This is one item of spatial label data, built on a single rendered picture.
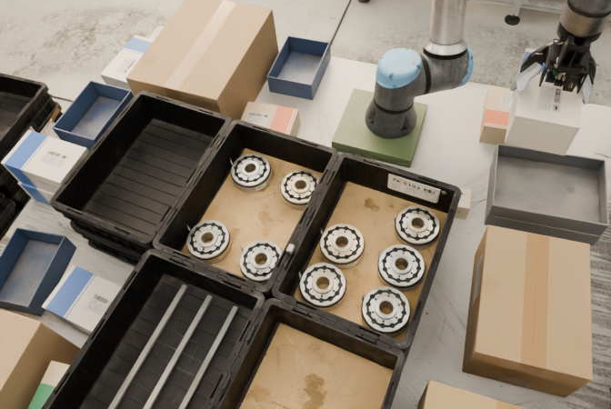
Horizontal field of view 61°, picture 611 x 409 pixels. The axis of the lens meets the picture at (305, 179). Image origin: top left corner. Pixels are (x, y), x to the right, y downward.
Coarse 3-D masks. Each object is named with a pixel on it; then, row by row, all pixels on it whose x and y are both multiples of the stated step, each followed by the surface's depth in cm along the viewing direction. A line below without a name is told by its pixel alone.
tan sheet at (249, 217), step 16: (272, 160) 140; (272, 176) 137; (320, 176) 135; (224, 192) 135; (240, 192) 135; (256, 192) 134; (272, 192) 134; (208, 208) 133; (224, 208) 132; (240, 208) 132; (256, 208) 131; (272, 208) 131; (288, 208) 131; (224, 224) 130; (240, 224) 129; (256, 224) 129; (272, 224) 128; (288, 224) 128; (208, 240) 127; (240, 240) 127; (256, 240) 126; (272, 240) 126; (240, 272) 122
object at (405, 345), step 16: (336, 160) 126; (352, 160) 126; (368, 160) 125; (416, 176) 121; (320, 192) 121; (304, 224) 116; (448, 224) 114; (288, 256) 112; (432, 272) 108; (272, 288) 108; (416, 304) 104; (336, 320) 104; (416, 320) 102; (384, 336) 101
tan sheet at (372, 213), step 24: (360, 192) 132; (336, 216) 128; (360, 216) 128; (384, 216) 127; (384, 240) 124; (312, 264) 122; (360, 264) 121; (360, 288) 117; (336, 312) 115; (360, 312) 114; (384, 312) 114
